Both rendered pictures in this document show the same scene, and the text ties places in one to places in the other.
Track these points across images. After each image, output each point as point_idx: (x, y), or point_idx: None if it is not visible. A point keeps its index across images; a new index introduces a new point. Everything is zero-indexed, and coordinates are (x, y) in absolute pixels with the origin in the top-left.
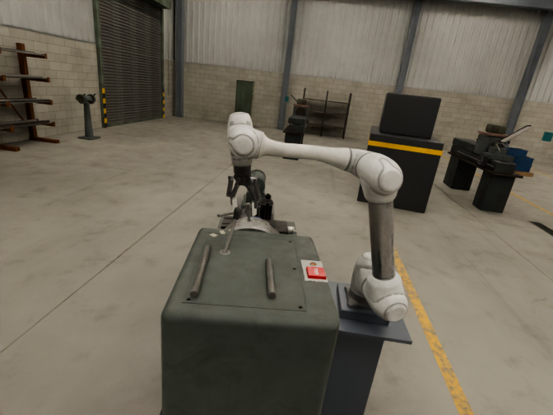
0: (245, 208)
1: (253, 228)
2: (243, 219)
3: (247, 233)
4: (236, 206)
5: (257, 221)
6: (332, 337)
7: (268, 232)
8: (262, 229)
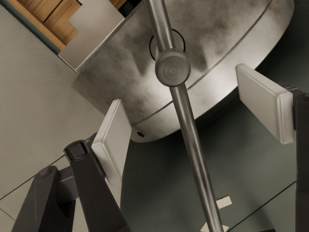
0: (185, 101)
1: (233, 90)
2: (129, 51)
3: (279, 171)
4: (117, 116)
5: (195, 16)
6: None
7: (279, 38)
8: (261, 53)
